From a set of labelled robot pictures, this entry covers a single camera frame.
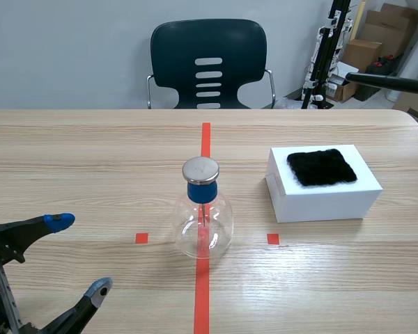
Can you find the white box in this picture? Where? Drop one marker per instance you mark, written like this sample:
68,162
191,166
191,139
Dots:
320,205

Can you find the large cardboard box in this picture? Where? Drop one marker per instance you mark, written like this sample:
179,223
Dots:
392,28

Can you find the open cardboard box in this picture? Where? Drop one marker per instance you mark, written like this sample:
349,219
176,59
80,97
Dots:
346,91

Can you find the dark canister with red caps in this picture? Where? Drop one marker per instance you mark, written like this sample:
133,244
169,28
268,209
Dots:
383,64

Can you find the long black rod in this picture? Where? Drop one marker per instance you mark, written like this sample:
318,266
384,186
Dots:
386,81

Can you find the black fur patch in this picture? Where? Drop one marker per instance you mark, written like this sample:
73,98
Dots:
320,168

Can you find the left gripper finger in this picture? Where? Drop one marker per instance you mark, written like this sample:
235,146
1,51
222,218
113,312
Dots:
90,301
28,231

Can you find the small cardboard box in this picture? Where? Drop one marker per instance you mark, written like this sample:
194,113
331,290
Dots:
362,54

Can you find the black metal stand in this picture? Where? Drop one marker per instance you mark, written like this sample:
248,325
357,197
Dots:
322,55

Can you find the dark blue chair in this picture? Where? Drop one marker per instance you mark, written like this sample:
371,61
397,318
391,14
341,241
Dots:
209,38

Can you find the clear glass flask blue stopper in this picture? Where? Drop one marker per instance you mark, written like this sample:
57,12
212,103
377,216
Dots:
201,170

